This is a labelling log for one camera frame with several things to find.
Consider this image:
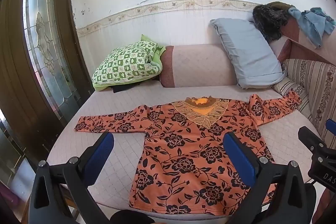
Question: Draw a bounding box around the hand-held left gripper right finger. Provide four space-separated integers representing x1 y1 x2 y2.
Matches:
223 132 317 224

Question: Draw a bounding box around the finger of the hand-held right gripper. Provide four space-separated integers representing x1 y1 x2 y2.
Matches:
298 126 327 160
325 118 336 136

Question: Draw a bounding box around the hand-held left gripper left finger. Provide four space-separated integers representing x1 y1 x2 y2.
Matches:
28 132 114 224

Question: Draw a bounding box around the orange floral blouse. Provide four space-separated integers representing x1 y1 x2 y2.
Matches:
74 91 302 215

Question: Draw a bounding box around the striped sofa cushion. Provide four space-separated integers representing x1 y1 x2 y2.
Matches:
272 57 336 142

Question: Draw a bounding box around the pink sofa backrest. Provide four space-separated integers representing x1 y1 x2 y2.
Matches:
270 13 336 65

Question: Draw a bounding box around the green checked pillow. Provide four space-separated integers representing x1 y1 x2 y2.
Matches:
92 34 166 92

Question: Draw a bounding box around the pink quilted sofa armrest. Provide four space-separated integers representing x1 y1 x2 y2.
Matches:
160 43 238 88

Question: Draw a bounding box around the grey-blue pillow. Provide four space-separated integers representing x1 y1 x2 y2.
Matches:
209 18 286 89

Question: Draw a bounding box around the blue cloth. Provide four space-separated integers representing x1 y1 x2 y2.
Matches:
288 7 336 48

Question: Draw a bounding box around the wooden door with stained glass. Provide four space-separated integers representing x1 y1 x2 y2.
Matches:
0 0 92 164

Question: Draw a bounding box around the dark furry hat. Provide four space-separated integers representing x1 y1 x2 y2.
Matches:
252 1 297 42

